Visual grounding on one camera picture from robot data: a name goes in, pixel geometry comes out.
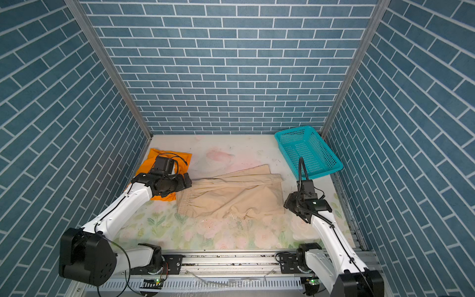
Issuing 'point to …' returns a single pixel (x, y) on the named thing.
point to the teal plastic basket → (306, 142)
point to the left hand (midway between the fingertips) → (184, 184)
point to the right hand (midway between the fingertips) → (287, 201)
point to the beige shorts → (252, 192)
